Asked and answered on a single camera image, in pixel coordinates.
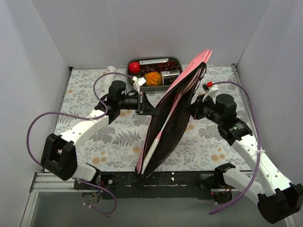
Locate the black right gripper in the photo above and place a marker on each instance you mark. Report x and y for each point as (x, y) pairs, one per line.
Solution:
(196, 109)

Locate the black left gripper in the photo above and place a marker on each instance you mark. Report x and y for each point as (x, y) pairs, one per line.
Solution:
(140, 103)

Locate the pink racket cover bag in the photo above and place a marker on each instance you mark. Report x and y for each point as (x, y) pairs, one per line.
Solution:
(168, 126)

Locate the white shuttlecock tube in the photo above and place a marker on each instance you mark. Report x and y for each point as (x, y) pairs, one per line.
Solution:
(106, 81)

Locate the badminton racket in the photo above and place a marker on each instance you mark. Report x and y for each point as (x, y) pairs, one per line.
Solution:
(157, 139)

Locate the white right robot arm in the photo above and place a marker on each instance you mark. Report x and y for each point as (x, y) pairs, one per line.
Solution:
(274, 194)

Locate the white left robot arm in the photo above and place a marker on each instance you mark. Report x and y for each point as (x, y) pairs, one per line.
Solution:
(59, 155)

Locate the orange flower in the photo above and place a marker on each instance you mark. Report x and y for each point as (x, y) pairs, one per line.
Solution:
(153, 79)

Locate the shiny patterned can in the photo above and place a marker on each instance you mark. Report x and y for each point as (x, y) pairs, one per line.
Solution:
(169, 76)

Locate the red apple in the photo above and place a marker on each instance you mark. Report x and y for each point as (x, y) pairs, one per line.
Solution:
(134, 67)

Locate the white label strip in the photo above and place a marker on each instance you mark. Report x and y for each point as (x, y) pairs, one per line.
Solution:
(153, 61)

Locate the dark red grapes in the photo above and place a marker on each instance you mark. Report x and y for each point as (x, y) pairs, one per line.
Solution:
(158, 67)

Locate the floral table mat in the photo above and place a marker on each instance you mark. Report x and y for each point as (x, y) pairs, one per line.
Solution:
(117, 146)

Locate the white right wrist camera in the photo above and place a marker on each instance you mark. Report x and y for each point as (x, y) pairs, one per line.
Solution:
(210, 90)

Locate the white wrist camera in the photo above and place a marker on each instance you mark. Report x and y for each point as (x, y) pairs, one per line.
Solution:
(138, 83)
(210, 90)

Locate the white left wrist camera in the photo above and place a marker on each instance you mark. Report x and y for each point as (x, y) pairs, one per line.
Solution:
(138, 83)

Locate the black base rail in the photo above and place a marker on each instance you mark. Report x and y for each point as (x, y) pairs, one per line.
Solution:
(181, 184)

